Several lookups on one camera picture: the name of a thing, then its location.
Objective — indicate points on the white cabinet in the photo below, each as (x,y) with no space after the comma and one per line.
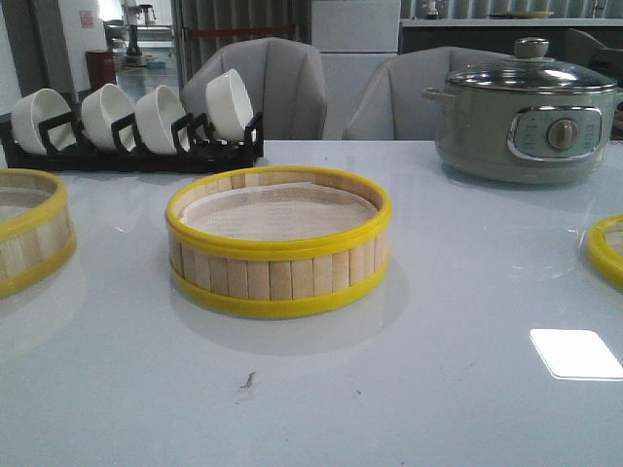
(353,37)

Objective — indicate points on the bamboo steamer drawer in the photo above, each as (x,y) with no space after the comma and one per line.
(278,279)
(37,232)

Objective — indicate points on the glass pot lid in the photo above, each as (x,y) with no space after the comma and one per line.
(530,69)

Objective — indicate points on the grey electric cooking pot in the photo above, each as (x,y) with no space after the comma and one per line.
(523,137)

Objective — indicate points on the white bowl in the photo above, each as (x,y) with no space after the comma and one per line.
(32,110)
(100,110)
(228,105)
(155,112)

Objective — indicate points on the red bin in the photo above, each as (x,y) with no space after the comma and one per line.
(101,68)

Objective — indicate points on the black bowl rack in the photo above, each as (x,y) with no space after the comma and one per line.
(196,149)

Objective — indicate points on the white steamer liner cloth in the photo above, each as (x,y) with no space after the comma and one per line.
(290,211)

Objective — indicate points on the left grey chair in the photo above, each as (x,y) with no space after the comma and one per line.
(284,80)

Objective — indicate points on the grey chair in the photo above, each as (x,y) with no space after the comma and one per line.
(284,80)
(392,105)

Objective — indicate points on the right grey chair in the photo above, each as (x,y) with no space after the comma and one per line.
(392,105)

